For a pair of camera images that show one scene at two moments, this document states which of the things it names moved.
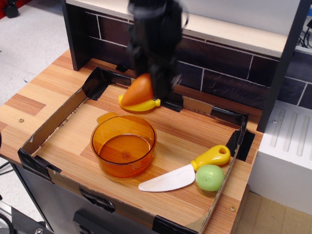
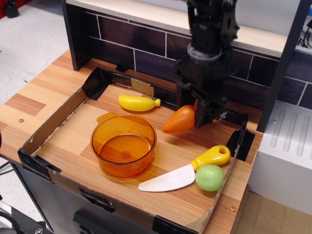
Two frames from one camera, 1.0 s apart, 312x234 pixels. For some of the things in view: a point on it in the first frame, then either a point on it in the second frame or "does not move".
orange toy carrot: [139, 89] → [183, 119]
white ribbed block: [282, 169] does not move
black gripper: [154, 40] → [205, 80]
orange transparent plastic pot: [123, 145] does not move
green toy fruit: [210, 178] does not move
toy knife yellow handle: [187, 174] does not move
